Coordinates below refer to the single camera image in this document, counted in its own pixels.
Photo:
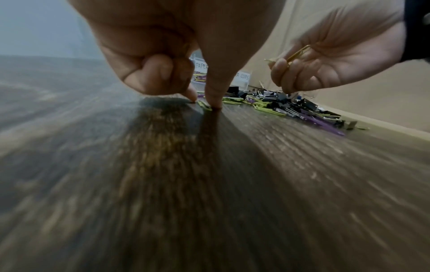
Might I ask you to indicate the person's left hand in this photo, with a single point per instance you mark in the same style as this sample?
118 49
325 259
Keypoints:
188 29

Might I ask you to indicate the person's right hand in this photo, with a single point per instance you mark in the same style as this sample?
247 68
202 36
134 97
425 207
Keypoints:
352 50

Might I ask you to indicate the bunch of sorted paper clips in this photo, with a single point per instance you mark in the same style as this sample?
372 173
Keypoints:
201 77

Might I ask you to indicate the yellow-green paper clip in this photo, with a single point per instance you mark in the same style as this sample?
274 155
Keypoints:
297 54
204 105

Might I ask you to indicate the pile of black binder clips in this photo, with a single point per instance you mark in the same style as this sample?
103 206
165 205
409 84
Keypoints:
302 105

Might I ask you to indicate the clear two-compartment plastic box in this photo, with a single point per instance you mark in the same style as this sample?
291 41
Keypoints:
243 79

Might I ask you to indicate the yellowish cardboard sheet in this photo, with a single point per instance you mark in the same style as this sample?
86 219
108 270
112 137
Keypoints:
369 106

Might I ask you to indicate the black right wristband white markers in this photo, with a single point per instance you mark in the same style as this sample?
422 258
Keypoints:
416 29

